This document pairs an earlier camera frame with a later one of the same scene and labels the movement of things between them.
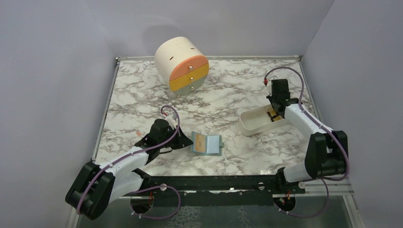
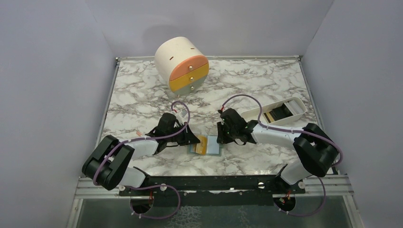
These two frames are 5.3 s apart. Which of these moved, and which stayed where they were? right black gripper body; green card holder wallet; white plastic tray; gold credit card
Moved: right black gripper body
Stayed: green card holder wallet; white plastic tray; gold credit card
